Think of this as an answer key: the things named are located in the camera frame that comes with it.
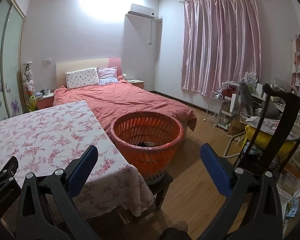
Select floral pink white tablecloth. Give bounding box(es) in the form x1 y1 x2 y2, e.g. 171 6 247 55
0 101 153 219

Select yellow cushion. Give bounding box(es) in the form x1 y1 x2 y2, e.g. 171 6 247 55
245 125 296 159

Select wooden stool under basket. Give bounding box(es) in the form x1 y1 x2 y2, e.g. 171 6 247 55
116 172 173 224

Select cluttered desk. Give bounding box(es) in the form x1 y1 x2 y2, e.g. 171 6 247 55
230 72 300 140

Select bed with coral duvet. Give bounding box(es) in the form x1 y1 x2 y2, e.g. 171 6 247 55
53 79 197 133

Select left pink nightstand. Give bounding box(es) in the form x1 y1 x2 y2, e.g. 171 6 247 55
37 92 54 109

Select orange plastic laundry basket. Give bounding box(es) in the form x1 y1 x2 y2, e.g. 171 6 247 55
110 111 184 185

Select floral white pillow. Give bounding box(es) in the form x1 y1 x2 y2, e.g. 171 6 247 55
65 68 99 89

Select black wooden chair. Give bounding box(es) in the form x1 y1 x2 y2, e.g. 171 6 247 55
234 83 300 175

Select striped pink pillow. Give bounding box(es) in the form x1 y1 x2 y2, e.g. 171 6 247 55
97 66 118 85

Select beige pink headboard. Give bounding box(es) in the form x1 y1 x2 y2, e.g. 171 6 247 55
56 57 122 88

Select hanging plush toy stack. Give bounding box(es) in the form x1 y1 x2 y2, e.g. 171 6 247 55
21 61 37 112

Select right nightstand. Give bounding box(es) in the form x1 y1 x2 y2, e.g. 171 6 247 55
127 79 145 89

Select pink striped curtain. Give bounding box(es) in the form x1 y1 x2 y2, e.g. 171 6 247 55
181 0 262 96

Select sliding floral wardrobe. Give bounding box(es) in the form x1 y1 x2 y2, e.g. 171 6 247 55
0 0 26 121

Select white wire rack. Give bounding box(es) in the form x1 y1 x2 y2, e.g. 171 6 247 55
203 81 239 131

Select white wall socket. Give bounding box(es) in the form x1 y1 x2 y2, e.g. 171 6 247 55
43 59 51 64

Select white wall air conditioner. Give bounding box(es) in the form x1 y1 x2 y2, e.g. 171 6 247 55
128 4 155 20

